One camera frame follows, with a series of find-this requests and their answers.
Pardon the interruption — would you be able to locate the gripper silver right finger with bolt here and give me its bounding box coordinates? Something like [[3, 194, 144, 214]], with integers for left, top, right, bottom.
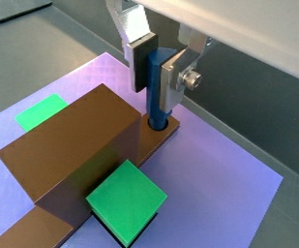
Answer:
[[159, 24, 207, 112]]

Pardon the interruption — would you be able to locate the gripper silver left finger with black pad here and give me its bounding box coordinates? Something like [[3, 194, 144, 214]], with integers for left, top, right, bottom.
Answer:
[[105, 0, 157, 92]]

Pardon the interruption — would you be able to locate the blue hexagonal peg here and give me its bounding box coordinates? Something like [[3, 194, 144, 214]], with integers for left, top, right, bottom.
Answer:
[[147, 47, 176, 131]]

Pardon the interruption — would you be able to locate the purple block board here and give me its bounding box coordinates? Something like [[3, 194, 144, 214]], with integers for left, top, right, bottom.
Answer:
[[0, 54, 281, 248]]

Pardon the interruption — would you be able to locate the green flat block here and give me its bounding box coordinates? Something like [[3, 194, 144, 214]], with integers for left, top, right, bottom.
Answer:
[[15, 94, 67, 132]]

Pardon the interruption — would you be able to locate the brown block fixture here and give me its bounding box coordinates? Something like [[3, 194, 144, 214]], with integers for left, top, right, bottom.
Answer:
[[0, 84, 180, 248]]

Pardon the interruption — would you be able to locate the green square block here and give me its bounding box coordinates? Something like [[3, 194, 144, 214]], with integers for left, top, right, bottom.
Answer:
[[85, 160, 167, 247]]

